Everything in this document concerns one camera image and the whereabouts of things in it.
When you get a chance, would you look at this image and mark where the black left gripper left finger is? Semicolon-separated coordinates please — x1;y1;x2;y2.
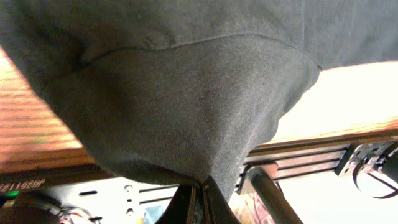
156;185;197;224

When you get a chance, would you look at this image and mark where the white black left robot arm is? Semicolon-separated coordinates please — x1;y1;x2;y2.
1;177;238;223

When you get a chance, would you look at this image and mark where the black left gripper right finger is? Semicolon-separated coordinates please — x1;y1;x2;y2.
201;176;240;224

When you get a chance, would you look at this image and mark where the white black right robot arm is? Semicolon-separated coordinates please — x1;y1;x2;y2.
334;141;397;199

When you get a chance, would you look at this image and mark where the black t-shirt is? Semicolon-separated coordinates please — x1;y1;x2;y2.
1;0;397;198

